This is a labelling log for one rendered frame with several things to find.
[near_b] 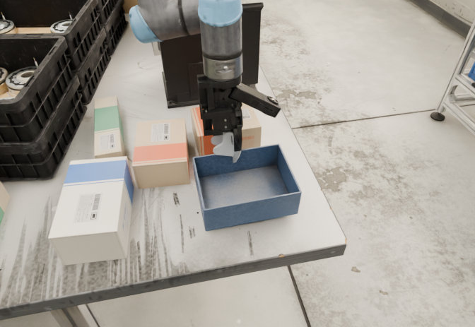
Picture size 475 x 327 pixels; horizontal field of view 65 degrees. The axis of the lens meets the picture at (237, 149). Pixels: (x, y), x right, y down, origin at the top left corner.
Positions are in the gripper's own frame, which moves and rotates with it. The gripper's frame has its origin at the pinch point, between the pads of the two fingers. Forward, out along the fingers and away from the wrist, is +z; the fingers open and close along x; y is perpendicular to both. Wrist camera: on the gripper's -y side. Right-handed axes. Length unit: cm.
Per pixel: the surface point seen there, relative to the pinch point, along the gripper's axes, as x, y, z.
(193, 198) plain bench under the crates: 3.7, 10.9, 7.8
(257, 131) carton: -9.2, -6.9, 0.2
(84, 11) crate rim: -48, 35, -22
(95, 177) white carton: 3.2, 30.3, -1.4
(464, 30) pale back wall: -197, -220, 51
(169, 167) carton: -0.4, 15.2, 1.2
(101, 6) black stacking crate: -67, 33, -18
